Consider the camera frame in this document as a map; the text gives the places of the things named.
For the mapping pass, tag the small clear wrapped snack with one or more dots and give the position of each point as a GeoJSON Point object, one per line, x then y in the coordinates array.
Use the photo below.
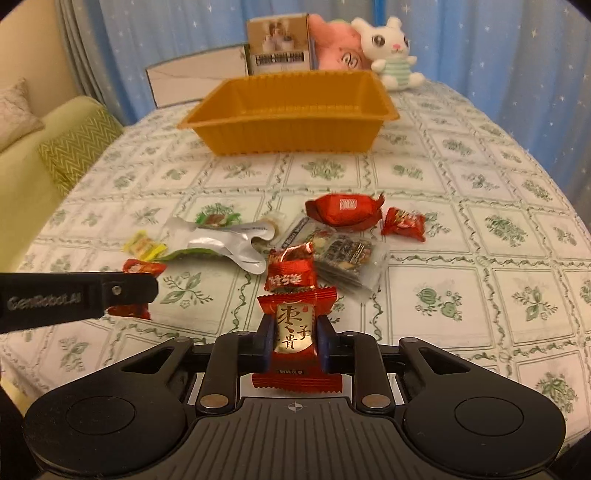
{"type": "Point", "coordinates": [277, 219]}

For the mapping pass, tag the yellow candy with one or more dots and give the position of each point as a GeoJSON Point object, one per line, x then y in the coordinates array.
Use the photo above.
{"type": "Point", "coordinates": [143, 248]}

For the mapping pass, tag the white bunny plush toy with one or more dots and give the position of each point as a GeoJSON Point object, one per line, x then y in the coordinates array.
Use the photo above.
{"type": "Point", "coordinates": [388, 50]}

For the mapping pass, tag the orange plastic tray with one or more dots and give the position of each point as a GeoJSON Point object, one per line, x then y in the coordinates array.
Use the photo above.
{"type": "Point", "coordinates": [302, 111]}

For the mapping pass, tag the large red snack packet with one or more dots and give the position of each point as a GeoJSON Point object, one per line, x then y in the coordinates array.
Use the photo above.
{"type": "Point", "coordinates": [349, 212]}

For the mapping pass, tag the red foil candy packet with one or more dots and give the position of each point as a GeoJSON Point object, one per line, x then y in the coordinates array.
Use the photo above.
{"type": "Point", "coordinates": [291, 268]}

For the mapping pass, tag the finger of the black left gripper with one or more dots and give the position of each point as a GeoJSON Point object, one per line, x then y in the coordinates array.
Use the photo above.
{"type": "Point", "coordinates": [34, 300]}

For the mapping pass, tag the silver green snack bag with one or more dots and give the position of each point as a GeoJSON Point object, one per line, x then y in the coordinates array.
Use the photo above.
{"type": "Point", "coordinates": [234, 242]}

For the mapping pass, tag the blue star curtain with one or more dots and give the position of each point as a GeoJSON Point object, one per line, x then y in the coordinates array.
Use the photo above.
{"type": "Point", "coordinates": [526, 64]}

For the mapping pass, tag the beige cushion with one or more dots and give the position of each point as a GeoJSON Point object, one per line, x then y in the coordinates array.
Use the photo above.
{"type": "Point", "coordinates": [16, 117]}

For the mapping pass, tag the red gold jujube candy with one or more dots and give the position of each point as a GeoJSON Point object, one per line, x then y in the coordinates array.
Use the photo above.
{"type": "Point", "coordinates": [295, 362]}

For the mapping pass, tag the red candy under gripper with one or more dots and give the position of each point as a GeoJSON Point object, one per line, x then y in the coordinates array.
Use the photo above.
{"type": "Point", "coordinates": [138, 291]}

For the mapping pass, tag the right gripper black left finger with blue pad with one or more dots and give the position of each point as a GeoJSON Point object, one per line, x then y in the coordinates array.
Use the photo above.
{"type": "Point", "coordinates": [225, 362]}

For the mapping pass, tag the brown product box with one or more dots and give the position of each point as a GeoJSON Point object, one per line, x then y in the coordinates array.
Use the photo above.
{"type": "Point", "coordinates": [278, 44]}

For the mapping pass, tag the white flat cardboard box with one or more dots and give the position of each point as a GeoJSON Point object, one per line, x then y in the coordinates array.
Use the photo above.
{"type": "Point", "coordinates": [192, 77]}

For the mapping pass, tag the small red candy packet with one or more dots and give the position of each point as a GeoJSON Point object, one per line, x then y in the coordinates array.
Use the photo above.
{"type": "Point", "coordinates": [404, 223]}

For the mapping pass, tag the green chevron cushion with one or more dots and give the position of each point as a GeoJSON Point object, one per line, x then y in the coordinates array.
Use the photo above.
{"type": "Point", "coordinates": [70, 155]}

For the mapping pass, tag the clear mixed nuts packet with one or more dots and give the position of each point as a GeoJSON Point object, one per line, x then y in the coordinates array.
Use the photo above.
{"type": "Point", "coordinates": [353, 264]}

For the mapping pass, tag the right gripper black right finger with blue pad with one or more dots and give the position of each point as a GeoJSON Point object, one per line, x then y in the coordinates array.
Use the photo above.
{"type": "Point", "coordinates": [357, 355]}

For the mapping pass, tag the yellow-green sofa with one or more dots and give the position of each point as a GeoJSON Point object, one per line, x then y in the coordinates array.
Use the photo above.
{"type": "Point", "coordinates": [28, 194]}

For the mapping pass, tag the pink star plush toy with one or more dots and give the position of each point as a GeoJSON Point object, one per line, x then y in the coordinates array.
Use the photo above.
{"type": "Point", "coordinates": [337, 45]}

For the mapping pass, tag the green floral tablecloth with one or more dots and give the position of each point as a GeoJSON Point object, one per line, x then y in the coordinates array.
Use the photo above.
{"type": "Point", "coordinates": [503, 278]}

